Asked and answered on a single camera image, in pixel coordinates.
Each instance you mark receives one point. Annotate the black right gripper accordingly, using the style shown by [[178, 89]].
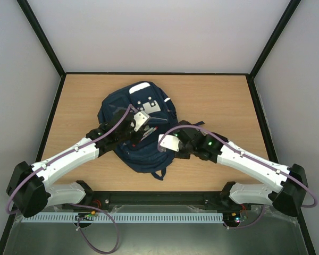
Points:
[[181, 152]]

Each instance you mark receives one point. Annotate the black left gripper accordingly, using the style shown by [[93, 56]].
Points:
[[136, 141]]

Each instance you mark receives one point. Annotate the navy blue student backpack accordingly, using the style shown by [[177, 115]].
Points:
[[143, 156]]

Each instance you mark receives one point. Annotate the green capped white marker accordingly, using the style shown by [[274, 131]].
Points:
[[148, 131]]

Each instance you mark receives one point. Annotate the red capped white marker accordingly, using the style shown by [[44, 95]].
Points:
[[154, 129]]

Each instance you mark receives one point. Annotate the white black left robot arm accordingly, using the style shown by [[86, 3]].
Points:
[[33, 187]]

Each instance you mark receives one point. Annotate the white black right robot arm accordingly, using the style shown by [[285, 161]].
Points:
[[281, 186]]

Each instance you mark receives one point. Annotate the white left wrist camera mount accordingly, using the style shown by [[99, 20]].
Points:
[[140, 118]]

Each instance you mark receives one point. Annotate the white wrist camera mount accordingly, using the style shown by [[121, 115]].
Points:
[[168, 143], [140, 118]]

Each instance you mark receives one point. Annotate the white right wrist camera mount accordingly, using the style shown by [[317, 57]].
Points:
[[168, 143]]

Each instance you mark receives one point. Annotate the black aluminium frame rail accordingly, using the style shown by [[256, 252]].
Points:
[[159, 197]]

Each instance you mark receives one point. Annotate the light blue slotted cable duct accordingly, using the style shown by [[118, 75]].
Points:
[[127, 217]]

